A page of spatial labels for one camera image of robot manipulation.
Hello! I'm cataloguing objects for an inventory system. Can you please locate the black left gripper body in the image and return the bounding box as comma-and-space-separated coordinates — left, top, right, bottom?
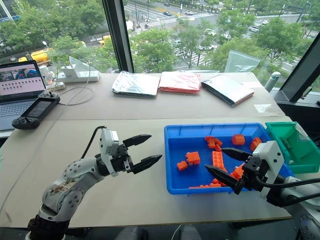
112, 143, 135, 175

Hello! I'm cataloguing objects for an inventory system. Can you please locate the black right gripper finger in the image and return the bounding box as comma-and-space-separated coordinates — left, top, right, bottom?
220, 147, 253, 163
204, 164, 242, 196

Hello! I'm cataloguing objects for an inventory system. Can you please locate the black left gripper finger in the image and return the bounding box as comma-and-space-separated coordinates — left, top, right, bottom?
129, 154, 164, 175
122, 134, 153, 149

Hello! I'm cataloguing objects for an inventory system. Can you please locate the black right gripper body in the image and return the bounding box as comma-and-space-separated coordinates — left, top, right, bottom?
234, 155, 270, 196

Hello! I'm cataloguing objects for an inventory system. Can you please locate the orange building strip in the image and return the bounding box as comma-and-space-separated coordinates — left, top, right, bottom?
188, 183, 222, 190

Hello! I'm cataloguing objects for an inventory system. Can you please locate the green plastic bin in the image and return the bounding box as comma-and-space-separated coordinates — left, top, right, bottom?
264, 121, 320, 175

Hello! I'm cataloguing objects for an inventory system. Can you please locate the small orange building block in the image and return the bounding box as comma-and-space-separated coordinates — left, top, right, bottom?
176, 160, 189, 172

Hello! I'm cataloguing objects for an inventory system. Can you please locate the blue plastic tray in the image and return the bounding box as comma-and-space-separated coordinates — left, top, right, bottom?
163, 122, 296, 196

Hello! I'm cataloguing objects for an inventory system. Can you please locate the small clear plastic sheet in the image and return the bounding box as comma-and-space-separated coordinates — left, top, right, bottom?
252, 102, 281, 117

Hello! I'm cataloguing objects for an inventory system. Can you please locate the silver foil bag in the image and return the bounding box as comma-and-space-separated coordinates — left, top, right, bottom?
111, 70, 161, 98

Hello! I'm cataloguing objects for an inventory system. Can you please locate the silver bag with red edge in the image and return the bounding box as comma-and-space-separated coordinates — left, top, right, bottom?
200, 73, 255, 108

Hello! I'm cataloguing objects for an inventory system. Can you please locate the red foil bag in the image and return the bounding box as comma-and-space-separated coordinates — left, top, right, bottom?
158, 71, 202, 95

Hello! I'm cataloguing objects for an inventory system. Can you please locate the grey bottle with white cap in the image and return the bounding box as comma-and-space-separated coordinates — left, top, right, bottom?
263, 71, 282, 93

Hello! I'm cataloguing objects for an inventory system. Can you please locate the white power strip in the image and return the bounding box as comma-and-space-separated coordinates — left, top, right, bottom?
56, 70, 101, 84

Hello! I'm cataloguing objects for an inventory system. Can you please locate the large clear plastic bag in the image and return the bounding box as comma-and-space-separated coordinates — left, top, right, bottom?
224, 49, 262, 75

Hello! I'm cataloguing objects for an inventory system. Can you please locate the small white adapter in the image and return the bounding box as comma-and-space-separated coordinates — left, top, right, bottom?
51, 82, 67, 92

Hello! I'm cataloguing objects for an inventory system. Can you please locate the white charger plug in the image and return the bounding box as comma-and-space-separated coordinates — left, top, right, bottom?
60, 63, 77, 79

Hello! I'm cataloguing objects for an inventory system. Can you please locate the black handheld controller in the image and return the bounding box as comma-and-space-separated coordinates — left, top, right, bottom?
11, 91, 62, 131

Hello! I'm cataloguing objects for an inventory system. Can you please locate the black window pillar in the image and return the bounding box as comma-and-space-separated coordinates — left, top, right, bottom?
101, 0, 135, 74

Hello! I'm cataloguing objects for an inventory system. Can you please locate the white plastic jar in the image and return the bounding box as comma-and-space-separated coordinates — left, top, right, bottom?
38, 65, 56, 86

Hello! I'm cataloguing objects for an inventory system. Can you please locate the grey open laptop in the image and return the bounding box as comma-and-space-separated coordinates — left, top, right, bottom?
0, 59, 47, 132

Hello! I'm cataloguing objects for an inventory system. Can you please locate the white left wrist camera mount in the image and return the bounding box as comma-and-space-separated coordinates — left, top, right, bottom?
98, 128, 120, 178

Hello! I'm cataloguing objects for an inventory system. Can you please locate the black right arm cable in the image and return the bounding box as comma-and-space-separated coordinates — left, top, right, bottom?
253, 174, 320, 190

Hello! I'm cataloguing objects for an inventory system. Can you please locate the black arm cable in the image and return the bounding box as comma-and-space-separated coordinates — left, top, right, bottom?
80, 125, 108, 160
253, 174, 320, 190

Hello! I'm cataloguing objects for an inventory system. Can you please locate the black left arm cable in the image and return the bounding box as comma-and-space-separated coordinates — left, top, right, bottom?
80, 125, 108, 160

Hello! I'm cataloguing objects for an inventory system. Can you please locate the white charging cable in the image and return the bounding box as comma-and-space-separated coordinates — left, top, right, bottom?
51, 52, 96, 107

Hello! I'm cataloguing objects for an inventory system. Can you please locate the white cable under table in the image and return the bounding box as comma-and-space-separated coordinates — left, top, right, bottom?
170, 223, 185, 240

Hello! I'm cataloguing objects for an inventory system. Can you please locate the black window latch handle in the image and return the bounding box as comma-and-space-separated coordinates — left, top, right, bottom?
300, 85, 314, 99

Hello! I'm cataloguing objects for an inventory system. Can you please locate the black slanted window frame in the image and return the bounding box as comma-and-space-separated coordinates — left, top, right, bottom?
277, 31, 320, 104

